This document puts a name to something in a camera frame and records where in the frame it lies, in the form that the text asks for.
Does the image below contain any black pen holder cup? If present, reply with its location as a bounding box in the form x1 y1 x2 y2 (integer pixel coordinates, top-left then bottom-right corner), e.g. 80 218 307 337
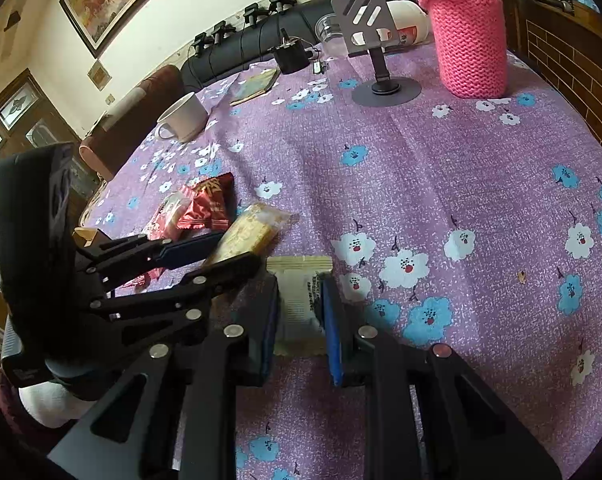
271 27 316 75

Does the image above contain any brown chair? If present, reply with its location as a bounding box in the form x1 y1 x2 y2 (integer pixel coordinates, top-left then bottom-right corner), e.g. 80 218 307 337
78 64 186 182

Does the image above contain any yellow biscuit packet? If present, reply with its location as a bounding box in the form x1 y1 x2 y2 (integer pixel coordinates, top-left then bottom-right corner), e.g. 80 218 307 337
201 203 292 267

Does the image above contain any pink snack packet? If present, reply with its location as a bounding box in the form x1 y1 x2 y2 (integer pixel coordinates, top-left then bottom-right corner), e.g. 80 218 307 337
120 192 192 294

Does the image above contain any pale green snack packet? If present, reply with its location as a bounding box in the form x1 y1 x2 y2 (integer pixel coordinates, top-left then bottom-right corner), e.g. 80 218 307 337
266 256 334 357

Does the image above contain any pink knitted sleeve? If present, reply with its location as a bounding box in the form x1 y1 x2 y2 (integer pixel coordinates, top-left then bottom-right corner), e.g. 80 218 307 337
418 0 509 99

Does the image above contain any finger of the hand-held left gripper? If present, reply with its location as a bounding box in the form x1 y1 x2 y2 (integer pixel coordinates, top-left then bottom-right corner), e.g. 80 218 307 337
93 253 260 353
76 230 226 288

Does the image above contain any white mug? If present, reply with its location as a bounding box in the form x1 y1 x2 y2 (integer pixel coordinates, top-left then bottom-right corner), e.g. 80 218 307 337
156 92 210 144

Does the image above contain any green booklet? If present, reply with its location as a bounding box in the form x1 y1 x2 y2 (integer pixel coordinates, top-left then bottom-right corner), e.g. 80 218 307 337
230 69 280 107

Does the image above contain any wooden cabinet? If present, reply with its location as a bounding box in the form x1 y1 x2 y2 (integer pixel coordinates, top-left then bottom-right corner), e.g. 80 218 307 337
501 0 602 161

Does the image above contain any dark grey phone stand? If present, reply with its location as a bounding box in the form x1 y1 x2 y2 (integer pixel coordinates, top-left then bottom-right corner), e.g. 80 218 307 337
331 0 422 109

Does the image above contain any gold wall plaque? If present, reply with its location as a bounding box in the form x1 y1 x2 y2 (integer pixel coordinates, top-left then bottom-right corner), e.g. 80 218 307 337
88 60 113 89

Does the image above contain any framed wall picture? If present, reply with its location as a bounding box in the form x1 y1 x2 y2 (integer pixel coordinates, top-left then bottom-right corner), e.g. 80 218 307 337
60 0 202 59

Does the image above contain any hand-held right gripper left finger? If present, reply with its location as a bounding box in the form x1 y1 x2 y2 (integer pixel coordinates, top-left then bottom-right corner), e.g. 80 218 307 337
48 274 282 480

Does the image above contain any dark red snack packet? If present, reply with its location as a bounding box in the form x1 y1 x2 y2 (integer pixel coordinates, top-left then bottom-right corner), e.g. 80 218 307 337
176 172 234 232

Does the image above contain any wooden glass door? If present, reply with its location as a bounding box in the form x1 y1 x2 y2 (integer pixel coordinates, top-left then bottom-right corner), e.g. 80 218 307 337
0 67 84 361

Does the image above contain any black leather sofa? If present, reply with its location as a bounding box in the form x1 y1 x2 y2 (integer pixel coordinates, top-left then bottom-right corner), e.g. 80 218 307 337
181 0 342 94

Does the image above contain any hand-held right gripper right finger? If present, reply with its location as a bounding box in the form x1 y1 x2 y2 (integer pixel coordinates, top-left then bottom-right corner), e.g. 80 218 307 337
318 272 562 480

